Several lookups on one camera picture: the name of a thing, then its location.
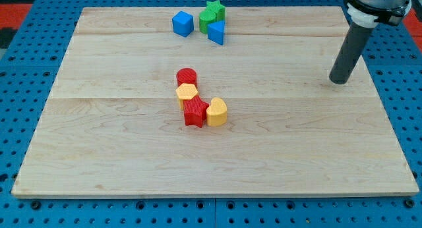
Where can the red cylinder block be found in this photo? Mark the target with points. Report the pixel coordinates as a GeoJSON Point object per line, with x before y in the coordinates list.
{"type": "Point", "coordinates": [186, 76]}

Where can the red star block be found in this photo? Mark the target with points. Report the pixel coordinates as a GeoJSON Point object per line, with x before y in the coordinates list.
{"type": "Point", "coordinates": [195, 111]}

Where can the blue triangle block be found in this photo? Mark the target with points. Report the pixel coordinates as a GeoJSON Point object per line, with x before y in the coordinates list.
{"type": "Point", "coordinates": [216, 32]}

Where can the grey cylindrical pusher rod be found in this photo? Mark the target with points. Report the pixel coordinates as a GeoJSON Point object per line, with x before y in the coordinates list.
{"type": "Point", "coordinates": [349, 53]}

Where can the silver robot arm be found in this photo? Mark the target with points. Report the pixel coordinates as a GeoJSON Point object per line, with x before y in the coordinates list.
{"type": "Point", "coordinates": [368, 13]}

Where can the green cylinder block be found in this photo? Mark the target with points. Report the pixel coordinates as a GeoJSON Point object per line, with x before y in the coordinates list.
{"type": "Point", "coordinates": [206, 17]}

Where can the green star block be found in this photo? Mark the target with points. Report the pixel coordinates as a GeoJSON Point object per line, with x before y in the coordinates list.
{"type": "Point", "coordinates": [217, 8]}

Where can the yellow hexagon block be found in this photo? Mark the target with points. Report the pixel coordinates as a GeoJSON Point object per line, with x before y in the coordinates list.
{"type": "Point", "coordinates": [185, 92]}

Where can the blue cube block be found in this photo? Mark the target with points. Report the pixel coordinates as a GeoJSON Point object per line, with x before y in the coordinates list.
{"type": "Point", "coordinates": [183, 23]}

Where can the wooden board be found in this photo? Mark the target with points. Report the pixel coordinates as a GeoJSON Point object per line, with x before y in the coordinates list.
{"type": "Point", "coordinates": [112, 126]}

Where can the yellow heart block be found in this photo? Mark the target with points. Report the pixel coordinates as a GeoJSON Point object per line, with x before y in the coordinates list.
{"type": "Point", "coordinates": [216, 113]}

